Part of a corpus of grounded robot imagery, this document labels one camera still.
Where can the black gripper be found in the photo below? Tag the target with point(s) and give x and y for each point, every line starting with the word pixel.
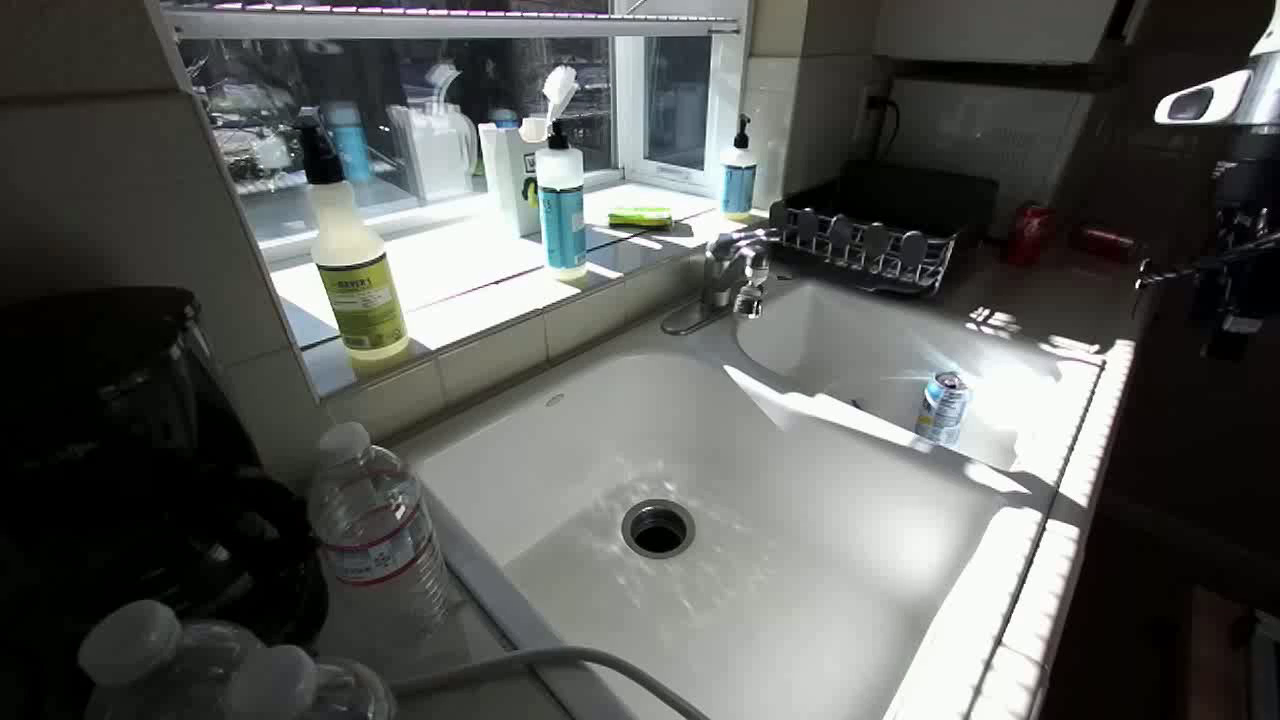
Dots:
pixel 1241 243

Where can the chrome kitchen faucet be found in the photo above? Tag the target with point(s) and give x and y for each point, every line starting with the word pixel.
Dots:
pixel 735 267

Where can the small red flat object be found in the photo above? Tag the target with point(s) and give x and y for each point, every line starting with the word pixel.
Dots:
pixel 1106 243

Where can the red round container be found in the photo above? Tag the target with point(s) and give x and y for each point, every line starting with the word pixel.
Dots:
pixel 1028 235

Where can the black dish drying rack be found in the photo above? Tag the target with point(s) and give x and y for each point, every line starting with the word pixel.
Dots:
pixel 865 235

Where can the small blue label soap bottle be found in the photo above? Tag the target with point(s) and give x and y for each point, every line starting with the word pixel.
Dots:
pixel 739 180

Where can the white double basin sink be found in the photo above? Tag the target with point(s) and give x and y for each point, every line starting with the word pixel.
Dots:
pixel 800 574

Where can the green sponge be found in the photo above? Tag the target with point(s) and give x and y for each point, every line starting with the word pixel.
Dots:
pixel 641 218

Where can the blue label spray bottle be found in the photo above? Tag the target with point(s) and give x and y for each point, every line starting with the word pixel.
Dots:
pixel 561 202

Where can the white sponge package card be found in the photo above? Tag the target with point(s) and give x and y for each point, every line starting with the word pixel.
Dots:
pixel 503 172

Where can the white wipes dispenser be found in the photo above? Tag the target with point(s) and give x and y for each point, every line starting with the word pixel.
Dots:
pixel 434 142

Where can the green label spray bottle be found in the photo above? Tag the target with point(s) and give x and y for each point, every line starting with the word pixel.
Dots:
pixel 356 284

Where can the blue bottle behind glass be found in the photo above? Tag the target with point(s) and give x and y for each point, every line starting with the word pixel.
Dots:
pixel 350 146

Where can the red label water bottle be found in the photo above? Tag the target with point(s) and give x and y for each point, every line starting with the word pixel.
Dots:
pixel 376 535

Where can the clear plastic water bottle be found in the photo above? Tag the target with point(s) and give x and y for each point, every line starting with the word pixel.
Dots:
pixel 154 664
pixel 313 688

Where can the black coffee maker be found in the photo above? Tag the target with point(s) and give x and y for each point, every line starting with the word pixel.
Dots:
pixel 104 480

